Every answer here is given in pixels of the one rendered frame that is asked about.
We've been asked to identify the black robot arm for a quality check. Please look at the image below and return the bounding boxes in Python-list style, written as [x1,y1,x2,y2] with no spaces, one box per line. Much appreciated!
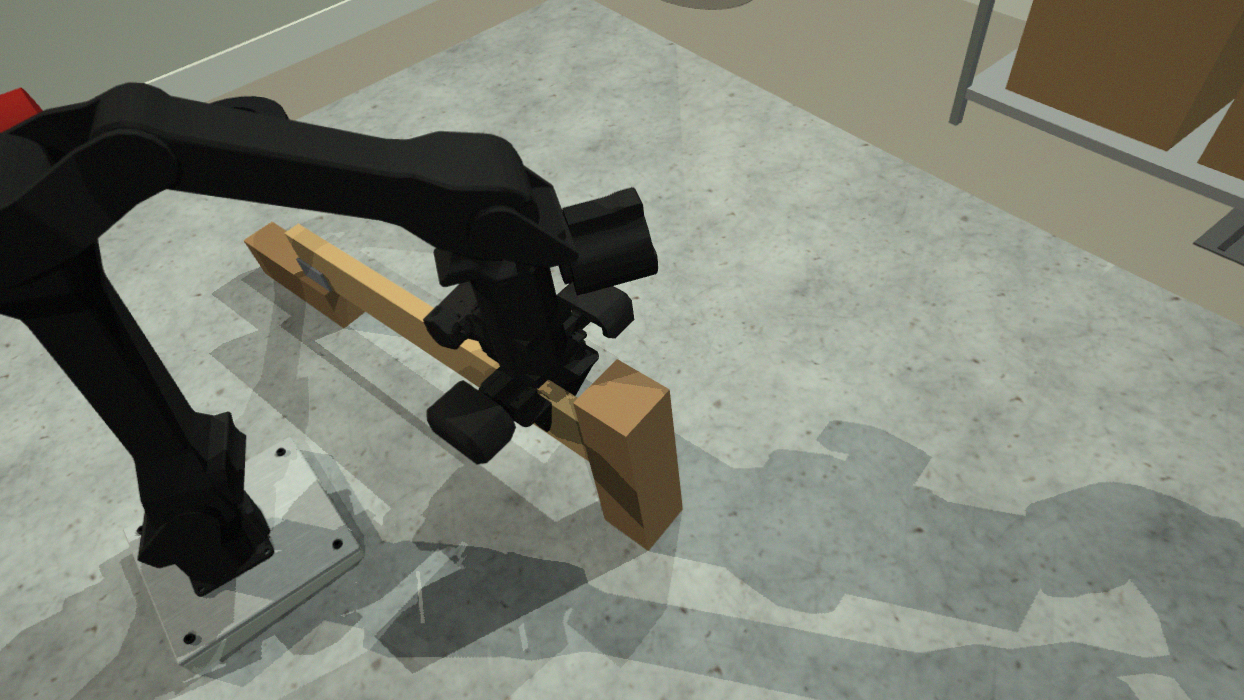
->
[0,82,658,597]

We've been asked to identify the long wooden rail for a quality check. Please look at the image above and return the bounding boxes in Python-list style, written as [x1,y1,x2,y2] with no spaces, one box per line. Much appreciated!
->
[285,224,588,460]

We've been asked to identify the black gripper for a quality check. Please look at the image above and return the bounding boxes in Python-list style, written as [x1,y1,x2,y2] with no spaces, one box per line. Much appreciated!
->
[427,281,634,464]

